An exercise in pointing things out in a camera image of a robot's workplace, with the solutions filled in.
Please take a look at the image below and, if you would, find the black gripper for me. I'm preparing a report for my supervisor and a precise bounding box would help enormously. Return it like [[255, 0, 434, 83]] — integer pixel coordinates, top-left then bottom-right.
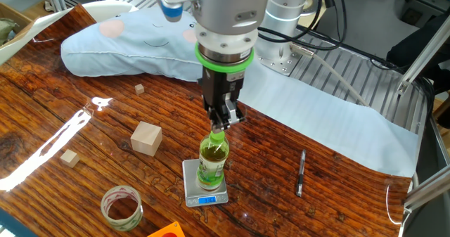
[[198, 68, 247, 134]]

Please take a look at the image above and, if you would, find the green tea bottle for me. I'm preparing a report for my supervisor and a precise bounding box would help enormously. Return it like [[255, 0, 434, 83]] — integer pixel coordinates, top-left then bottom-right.
[[196, 130, 230, 191]]

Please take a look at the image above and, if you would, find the silver digital scale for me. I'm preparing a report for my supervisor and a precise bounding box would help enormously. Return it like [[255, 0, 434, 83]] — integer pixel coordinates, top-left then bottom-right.
[[181, 158, 229, 208]]

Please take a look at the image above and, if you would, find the large wooden cube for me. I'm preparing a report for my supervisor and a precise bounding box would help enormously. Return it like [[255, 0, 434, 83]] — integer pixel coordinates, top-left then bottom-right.
[[130, 120, 163, 158]]

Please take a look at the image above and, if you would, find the black pen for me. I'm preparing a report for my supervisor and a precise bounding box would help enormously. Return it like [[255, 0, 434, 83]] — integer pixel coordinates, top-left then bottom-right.
[[295, 148, 307, 198]]

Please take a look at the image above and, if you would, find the light blue face pillow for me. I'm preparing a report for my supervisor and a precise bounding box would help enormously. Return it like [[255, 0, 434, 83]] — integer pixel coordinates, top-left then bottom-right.
[[60, 5, 212, 83]]

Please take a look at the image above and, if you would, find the light blue cloth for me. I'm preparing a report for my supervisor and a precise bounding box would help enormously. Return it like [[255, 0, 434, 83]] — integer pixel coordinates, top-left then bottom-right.
[[238, 57, 420, 179]]

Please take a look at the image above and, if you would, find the orange emergency stop button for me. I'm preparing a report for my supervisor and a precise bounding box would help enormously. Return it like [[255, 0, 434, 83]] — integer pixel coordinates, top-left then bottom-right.
[[146, 221, 186, 237]]

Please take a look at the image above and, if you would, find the clear tape roll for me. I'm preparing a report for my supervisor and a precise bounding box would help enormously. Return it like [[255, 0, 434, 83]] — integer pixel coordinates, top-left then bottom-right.
[[100, 185, 144, 232]]

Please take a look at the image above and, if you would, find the dark clothed person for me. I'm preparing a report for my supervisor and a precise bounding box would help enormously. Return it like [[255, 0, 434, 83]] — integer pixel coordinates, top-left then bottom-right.
[[385, 15, 450, 90]]

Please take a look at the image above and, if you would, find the cardboard box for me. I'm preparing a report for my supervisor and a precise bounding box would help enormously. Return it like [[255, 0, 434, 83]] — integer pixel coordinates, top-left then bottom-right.
[[0, 1, 33, 48]]

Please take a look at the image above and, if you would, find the green adapter ring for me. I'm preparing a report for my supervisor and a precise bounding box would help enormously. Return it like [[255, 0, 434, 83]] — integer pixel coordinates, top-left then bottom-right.
[[195, 41, 255, 74]]

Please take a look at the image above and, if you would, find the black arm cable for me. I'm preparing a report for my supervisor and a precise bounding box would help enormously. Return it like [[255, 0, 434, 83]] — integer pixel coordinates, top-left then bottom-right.
[[257, 0, 349, 51]]

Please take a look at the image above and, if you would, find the grey base hose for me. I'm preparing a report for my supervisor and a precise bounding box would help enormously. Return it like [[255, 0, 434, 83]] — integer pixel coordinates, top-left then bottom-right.
[[289, 41, 371, 108]]

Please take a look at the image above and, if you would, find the thin white wire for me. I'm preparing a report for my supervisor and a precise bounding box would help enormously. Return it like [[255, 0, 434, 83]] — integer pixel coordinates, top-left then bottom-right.
[[384, 183, 402, 226]]

